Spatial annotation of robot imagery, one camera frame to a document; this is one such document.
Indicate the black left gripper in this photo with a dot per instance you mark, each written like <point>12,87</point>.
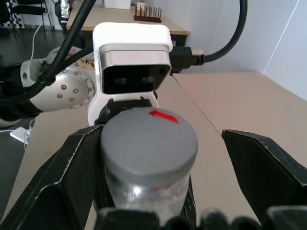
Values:
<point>124,104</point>

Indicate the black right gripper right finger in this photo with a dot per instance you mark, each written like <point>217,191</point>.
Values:
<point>271,172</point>

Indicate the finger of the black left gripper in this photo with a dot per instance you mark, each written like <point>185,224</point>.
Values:
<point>104,194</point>
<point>191,201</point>

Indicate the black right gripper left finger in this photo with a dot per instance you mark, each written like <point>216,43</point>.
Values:
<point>48,182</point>

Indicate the clear glass jar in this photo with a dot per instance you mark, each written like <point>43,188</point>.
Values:
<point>148,198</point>

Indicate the white box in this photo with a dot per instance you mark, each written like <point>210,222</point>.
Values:
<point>117,4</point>

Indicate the white power adapter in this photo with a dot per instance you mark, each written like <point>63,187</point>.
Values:
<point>20,134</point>

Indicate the pale container with brown bits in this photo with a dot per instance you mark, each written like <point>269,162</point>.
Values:
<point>82,61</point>

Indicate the brown wooden peg rack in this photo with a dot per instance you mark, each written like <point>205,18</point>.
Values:
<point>147,15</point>

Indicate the beige background table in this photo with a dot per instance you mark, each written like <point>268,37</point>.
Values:
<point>175,27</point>

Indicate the black chair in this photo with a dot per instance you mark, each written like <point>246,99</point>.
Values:
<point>26,12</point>

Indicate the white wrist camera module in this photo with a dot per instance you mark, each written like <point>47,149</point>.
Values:
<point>129,36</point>

